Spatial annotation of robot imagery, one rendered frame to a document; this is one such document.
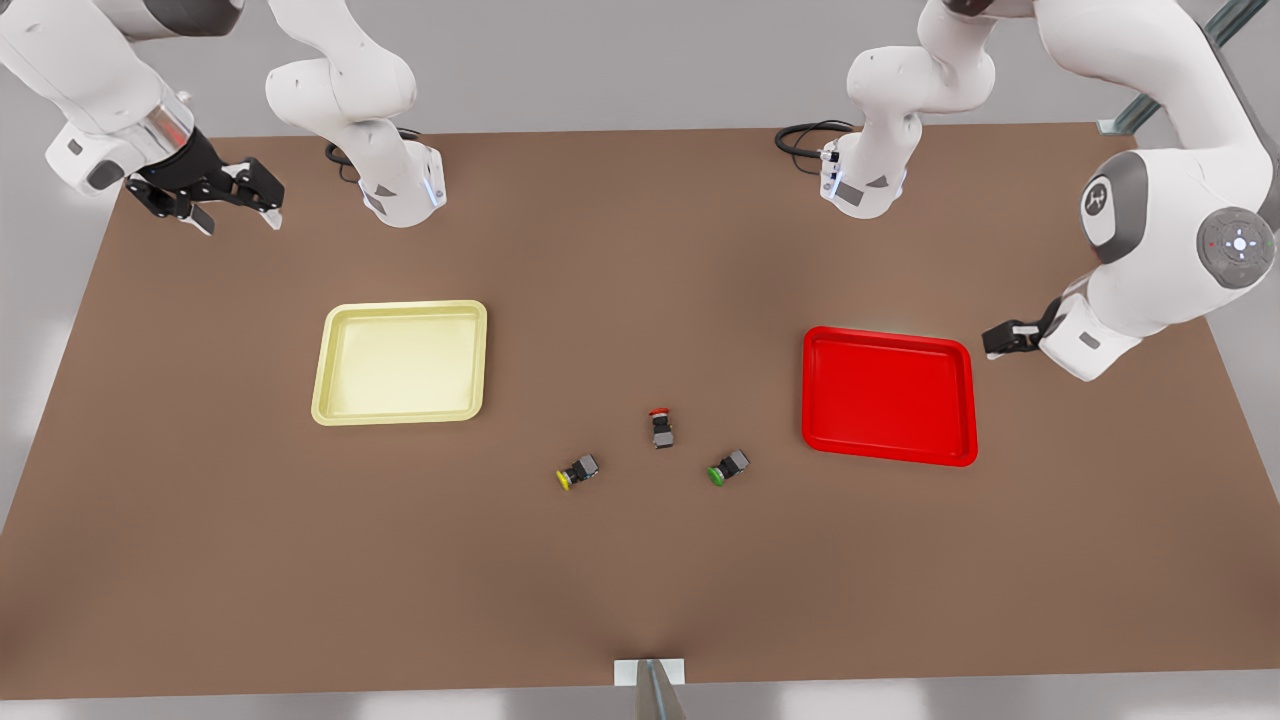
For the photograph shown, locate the silver frame post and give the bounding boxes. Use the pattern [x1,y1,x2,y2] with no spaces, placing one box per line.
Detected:
[613,657,688,720]
[1096,0,1271,137]

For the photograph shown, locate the red tray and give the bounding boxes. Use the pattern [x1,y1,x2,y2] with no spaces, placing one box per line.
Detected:
[801,326,979,468]

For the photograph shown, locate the pale yellow tray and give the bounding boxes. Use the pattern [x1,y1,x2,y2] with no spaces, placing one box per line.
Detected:
[311,300,489,427]

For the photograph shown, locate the black cable loop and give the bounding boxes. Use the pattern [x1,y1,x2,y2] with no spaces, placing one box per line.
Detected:
[324,127,423,187]
[774,120,859,163]

